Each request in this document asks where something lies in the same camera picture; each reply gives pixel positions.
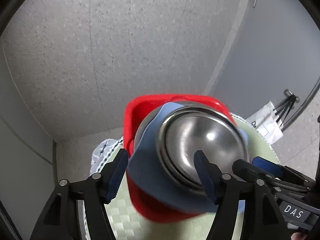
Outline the dark steel bowl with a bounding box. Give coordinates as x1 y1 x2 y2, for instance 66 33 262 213
164 112 248 184

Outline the white tote bag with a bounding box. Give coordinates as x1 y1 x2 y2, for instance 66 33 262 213
246 89 301 145

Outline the blue plate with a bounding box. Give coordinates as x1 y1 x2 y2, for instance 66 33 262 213
127 101 249 213

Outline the crumpled plastic bag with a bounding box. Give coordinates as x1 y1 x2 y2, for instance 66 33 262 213
89 137 124 176

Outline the black cable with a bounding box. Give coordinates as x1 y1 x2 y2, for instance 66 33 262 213
281 77 320 132

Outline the faceted steel bowl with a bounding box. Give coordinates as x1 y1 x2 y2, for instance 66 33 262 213
156 106 249 196

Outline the red plastic bin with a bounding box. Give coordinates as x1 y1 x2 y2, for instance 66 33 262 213
123 94 233 223

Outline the green checkered round mat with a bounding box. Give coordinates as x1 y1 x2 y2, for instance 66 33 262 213
105 114 280 239

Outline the smooth steel bowl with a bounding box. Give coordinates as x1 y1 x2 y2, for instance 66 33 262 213
158 108 247 188

